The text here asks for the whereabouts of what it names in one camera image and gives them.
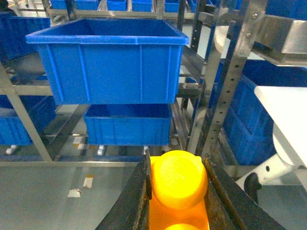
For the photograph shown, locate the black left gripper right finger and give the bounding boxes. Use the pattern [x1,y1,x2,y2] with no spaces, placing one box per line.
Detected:
[203,157,284,230]

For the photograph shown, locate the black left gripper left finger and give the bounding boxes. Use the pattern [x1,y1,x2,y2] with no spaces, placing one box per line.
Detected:
[96,148,152,230]

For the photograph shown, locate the yellow two-stud toy block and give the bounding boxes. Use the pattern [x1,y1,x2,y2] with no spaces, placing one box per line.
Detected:
[149,150,210,230]

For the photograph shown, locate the lower blue bin left rack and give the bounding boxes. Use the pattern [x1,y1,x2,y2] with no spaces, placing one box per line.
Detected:
[83,104,172,146]

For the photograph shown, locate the blue bin on left rack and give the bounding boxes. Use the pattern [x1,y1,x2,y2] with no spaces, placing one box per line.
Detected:
[25,19,189,105]

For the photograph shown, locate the steel rack upright post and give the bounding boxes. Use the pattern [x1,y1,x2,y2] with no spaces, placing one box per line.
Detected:
[187,0,268,160]

